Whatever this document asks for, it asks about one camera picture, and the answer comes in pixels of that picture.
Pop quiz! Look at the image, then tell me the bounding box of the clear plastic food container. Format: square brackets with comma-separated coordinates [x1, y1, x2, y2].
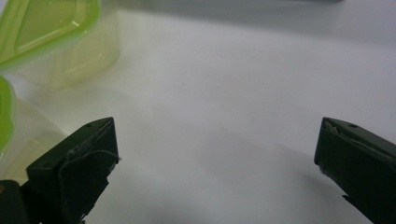
[0, 97, 68, 185]
[12, 12, 121, 91]

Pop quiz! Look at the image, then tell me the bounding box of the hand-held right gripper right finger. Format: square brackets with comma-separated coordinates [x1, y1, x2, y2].
[313, 117, 396, 224]

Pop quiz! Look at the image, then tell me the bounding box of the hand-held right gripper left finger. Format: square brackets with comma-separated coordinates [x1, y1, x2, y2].
[20, 117, 121, 224]

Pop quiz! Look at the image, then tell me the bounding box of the green plastic container lid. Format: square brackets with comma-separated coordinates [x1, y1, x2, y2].
[0, 76, 17, 154]

